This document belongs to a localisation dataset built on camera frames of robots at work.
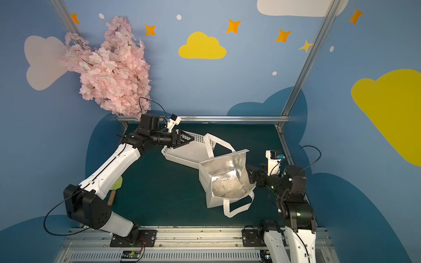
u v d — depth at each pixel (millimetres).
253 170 594
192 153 1042
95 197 413
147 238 747
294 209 436
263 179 569
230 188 879
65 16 706
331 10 701
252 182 598
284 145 1158
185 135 691
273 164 571
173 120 703
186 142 738
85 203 406
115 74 650
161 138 653
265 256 731
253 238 744
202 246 740
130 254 718
